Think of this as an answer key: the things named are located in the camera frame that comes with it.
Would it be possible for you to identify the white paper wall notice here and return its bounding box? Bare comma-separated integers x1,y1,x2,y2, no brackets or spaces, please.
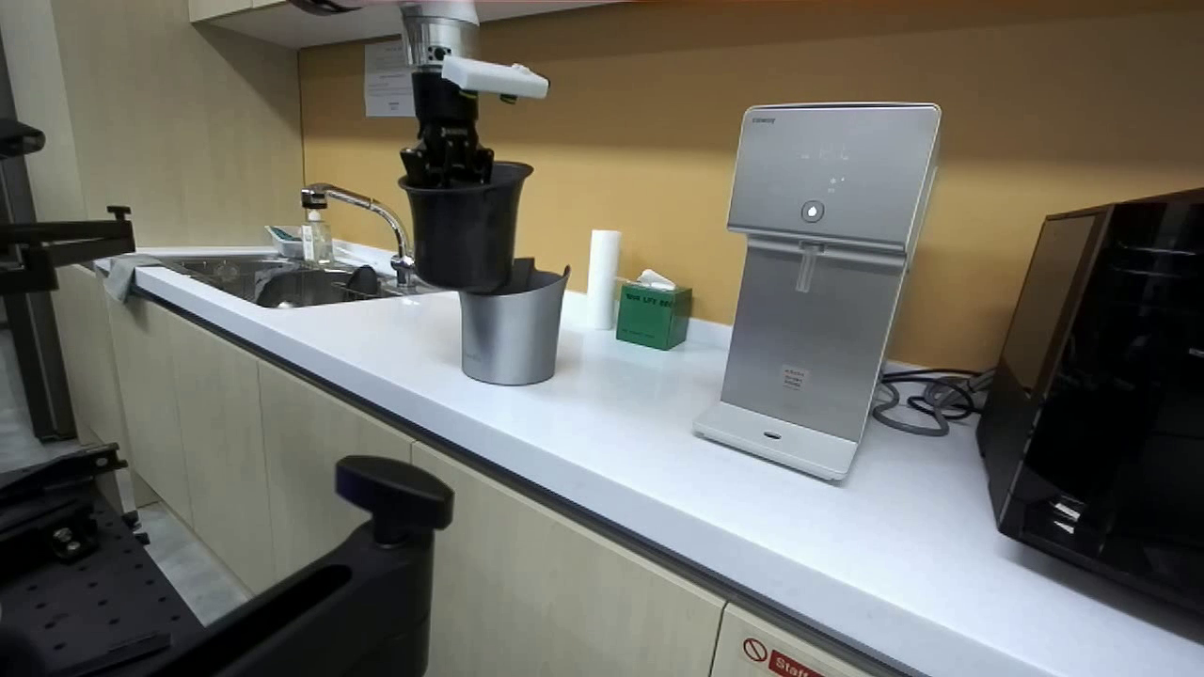
359,38,422,124

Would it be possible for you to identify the chrome sink faucet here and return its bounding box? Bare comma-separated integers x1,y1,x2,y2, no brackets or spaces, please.
298,182,416,291

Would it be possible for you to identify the stainless steel sink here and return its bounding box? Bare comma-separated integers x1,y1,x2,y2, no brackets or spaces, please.
147,248,436,314

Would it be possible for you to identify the black cart with knob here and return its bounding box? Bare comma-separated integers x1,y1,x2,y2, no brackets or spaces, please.
0,436,459,677

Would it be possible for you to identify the beige base cabinet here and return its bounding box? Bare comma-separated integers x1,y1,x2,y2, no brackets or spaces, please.
52,260,881,677

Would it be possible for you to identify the grey cloth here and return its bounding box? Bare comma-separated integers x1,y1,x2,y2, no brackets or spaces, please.
92,252,141,304

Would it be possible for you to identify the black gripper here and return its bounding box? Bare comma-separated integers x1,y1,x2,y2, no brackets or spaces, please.
400,67,500,187

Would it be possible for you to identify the white cylinder bottle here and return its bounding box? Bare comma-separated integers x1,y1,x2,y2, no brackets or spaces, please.
581,227,629,334

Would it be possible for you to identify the black trash bucket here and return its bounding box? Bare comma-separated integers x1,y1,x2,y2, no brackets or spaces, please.
395,159,539,292

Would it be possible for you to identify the small clear bottle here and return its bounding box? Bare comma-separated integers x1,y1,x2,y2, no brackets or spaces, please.
298,205,333,266

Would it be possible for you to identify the black power cable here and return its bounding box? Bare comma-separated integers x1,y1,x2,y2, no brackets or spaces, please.
869,366,993,441

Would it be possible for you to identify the black camera mounting frame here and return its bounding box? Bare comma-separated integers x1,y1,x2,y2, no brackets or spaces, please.
0,34,141,449

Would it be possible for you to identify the black countertop appliance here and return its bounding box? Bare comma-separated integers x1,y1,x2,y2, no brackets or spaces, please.
973,186,1204,622

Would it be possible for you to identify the red white warning sticker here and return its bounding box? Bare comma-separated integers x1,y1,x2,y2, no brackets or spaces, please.
737,633,827,677

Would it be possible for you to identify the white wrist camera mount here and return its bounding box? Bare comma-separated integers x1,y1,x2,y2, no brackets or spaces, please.
428,50,551,107

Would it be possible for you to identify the green tissue box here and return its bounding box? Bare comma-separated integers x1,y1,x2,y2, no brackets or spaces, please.
614,266,694,355

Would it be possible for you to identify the silver outer trash bucket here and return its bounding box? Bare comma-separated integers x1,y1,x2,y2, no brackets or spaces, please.
456,255,574,393

